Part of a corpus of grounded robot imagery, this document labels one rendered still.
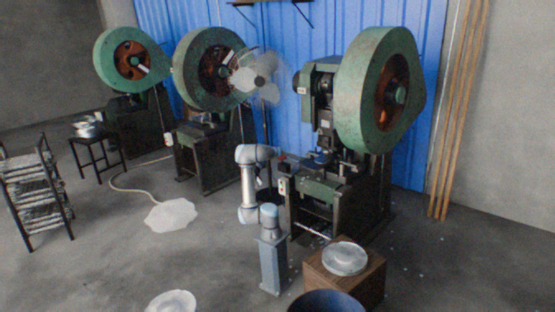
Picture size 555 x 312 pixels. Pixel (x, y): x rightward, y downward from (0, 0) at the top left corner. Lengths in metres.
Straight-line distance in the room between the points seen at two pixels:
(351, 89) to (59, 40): 7.04
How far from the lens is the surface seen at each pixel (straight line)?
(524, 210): 3.70
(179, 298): 2.28
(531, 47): 3.28
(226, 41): 3.52
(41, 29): 8.30
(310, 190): 2.71
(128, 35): 4.94
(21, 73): 8.23
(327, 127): 2.59
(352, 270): 2.29
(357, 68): 2.04
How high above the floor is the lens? 1.92
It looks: 24 degrees down
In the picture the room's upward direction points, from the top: 4 degrees counter-clockwise
